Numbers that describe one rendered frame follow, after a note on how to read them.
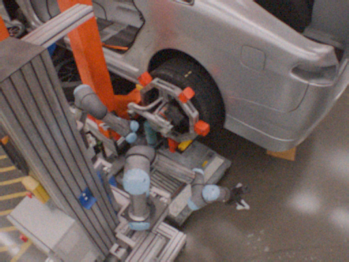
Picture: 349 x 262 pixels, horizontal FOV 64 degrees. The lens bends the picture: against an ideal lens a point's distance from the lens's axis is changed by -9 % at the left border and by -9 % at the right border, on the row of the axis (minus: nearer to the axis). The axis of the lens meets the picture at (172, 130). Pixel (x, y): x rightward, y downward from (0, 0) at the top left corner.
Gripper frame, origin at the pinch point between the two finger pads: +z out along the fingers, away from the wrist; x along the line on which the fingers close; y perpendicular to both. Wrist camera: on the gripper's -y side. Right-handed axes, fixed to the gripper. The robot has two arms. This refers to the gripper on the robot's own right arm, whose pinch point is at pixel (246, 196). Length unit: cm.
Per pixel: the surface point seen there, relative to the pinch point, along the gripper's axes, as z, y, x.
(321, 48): -3, -76, -54
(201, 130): 14, 24, -62
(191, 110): 5, 22, -75
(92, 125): 2, 135, -127
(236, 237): 81, 60, 9
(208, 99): 13, 10, -80
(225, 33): -22, -34, -89
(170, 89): -11, 24, -90
